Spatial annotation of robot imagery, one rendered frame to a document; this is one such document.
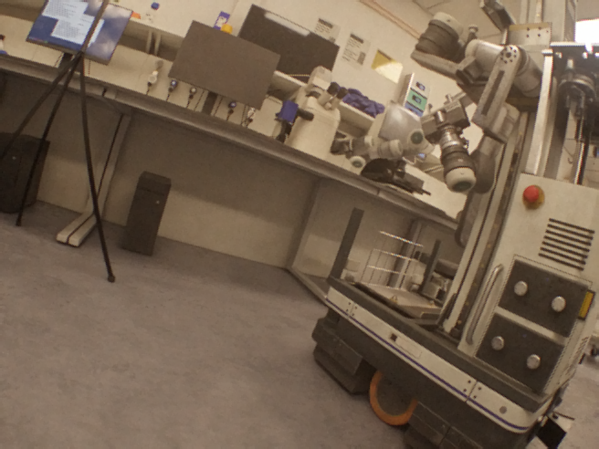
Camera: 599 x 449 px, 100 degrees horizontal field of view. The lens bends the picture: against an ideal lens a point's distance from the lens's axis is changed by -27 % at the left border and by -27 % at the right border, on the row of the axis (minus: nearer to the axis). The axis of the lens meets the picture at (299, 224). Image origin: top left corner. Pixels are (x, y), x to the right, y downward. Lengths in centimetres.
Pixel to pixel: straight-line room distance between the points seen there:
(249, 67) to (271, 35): 56
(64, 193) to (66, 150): 28
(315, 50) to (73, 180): 186
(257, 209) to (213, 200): 33
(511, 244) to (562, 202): 16
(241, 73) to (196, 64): 25
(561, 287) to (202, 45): 182
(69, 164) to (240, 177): 118
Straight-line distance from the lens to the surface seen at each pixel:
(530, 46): 126
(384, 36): 320
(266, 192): 243
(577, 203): 86
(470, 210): 198
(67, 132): 242
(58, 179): 244
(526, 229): 87
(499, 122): 98
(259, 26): 242
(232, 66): 190
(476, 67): 116
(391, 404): 107
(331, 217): 266
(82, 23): 209
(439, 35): 130
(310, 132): 167
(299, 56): 245
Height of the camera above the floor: 55
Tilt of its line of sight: 5 degrees down
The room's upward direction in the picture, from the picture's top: 19 degrees clockwise
